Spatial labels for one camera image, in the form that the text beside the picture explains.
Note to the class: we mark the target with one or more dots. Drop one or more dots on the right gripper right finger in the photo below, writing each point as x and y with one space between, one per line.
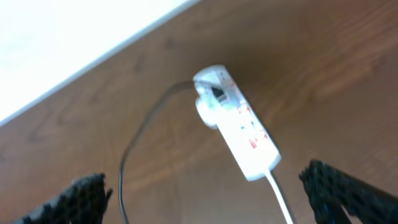
334 196

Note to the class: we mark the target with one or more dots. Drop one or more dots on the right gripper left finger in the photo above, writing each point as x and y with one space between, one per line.
83 202

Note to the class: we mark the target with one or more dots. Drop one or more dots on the white power strip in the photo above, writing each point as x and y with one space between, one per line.
247 138

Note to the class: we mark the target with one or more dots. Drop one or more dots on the white USB wall adapter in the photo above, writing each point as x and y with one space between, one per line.
210 91

